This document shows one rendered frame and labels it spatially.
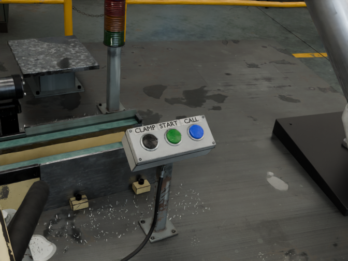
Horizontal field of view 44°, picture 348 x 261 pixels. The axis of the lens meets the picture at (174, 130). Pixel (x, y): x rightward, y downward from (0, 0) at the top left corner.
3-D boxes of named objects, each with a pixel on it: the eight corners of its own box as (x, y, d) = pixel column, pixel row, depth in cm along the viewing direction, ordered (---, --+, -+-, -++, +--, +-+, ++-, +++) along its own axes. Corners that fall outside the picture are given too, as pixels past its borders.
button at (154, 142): (143, 153, 81) (145, 149, 79) (138, 138, 82) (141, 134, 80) (157, 149, 82) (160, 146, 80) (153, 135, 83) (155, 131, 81)
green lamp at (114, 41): (107, 47, 125) (107, 32, 122) (100, 40, 129) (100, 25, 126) (127, 45, 127) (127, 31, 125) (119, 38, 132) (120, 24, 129)
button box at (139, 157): (131, 173, 82) (138, 162, 78) (120, 139, 85) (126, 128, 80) (207, 155, 90) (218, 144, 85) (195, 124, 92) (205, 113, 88)
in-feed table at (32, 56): (26, 107, 137) (23, 73, 130) (10, 71, 156) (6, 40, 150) (99, 97, 147) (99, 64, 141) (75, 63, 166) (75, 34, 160)
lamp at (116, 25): (107, 32, 122) (108, 17, 120) (100, 25, 126) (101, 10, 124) (127, 31, 125) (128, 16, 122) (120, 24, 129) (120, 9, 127)
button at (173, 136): (167, 147, 83) (170, 144, 81) (162, 133, 84) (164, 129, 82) (180, 144, 84) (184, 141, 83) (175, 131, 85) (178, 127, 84)
